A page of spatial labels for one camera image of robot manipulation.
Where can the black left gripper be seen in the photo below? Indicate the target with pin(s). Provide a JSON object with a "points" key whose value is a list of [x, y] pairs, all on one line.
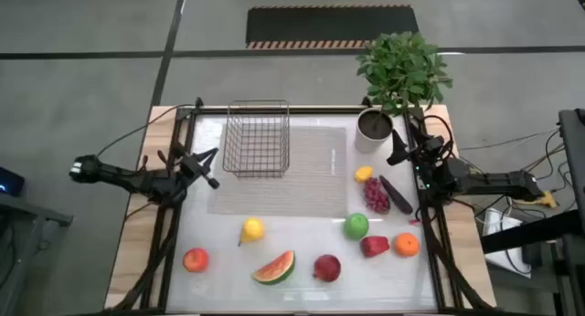
{"points": [[194, 167]]}

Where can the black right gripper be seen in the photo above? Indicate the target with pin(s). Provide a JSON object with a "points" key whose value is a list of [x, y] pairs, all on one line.
{"points": [[427, 148]]}

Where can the yellow lemon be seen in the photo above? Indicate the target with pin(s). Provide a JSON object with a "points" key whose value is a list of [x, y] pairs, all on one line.
{"points": [[363, 174]]}

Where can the purple-red grape bunch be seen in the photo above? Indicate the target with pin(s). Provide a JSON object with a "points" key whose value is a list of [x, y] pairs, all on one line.
{"points": [[375, 197]]}

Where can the yellow pear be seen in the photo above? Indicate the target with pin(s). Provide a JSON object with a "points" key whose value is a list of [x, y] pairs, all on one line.
{"points": [[252, 229]]}

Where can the green apple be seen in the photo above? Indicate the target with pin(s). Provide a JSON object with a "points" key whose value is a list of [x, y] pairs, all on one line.
{"points": [[356, 227]]}

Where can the red bell pepper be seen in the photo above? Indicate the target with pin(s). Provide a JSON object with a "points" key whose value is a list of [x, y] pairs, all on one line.
{"points": [[374, 246]]}

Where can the watermelon slice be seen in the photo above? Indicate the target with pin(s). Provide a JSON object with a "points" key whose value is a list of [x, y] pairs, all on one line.
{"points": [[274, 270]]}

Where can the dark red pomegranate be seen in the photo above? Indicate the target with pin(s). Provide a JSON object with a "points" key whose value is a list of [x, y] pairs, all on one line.
{"points": [[326, 268]]}

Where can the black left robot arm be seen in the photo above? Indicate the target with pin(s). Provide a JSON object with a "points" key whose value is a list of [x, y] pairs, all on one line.
{"points": [[137, 181]]}

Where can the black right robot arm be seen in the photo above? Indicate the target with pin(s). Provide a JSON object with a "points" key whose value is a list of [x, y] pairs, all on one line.
{"points": [[493, 181]]}

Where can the white plant pot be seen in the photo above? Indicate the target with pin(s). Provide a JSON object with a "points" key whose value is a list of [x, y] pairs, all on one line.
{"points": [[365, 144]]}

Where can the dark purple eggplant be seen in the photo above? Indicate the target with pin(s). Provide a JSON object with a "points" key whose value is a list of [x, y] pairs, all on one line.
{"points": [[395, 195]]}

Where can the small red tag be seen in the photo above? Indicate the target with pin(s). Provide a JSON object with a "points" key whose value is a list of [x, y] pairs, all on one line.
{"points": [[413, 222]]}

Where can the green leafy plant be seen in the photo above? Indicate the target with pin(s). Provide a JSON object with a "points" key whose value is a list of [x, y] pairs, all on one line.
{"points": [[402, 69]]}

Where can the grey woven table mat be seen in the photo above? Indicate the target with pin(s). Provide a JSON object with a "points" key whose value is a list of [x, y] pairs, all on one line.
{"points": [[297, 192]]}

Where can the orange fruit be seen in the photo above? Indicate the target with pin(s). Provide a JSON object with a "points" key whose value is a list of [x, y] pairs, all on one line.
{"points": [[407, 245]]}

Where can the red-yellow apple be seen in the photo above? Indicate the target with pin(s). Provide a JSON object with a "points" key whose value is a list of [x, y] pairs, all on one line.
{"points": [[195, 260]]}

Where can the white box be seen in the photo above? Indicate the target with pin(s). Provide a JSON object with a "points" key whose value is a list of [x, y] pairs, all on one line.
{"points": [[500, 224]]}

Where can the black striped-edge floor mat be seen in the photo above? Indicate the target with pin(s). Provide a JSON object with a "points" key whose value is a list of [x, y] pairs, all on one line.
{"points": [[320, 26]]}

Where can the yellow power plug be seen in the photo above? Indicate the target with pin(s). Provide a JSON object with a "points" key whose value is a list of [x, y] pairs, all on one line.
{"points": [[546, 199]]}

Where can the black equipment stand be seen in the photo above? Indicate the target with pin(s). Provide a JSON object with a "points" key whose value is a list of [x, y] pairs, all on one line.
{"points": [[573, 147]]}

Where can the grey side table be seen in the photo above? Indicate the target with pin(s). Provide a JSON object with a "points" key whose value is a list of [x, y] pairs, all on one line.
{"points": [[27, 215]]}

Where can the black device with blue light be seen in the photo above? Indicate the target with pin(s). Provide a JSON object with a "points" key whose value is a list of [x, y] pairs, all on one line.
{"points": [[11, 181]]}

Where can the black metal table frame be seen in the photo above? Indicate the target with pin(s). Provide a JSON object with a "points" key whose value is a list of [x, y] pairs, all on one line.
{"points": [[320, 109]]}

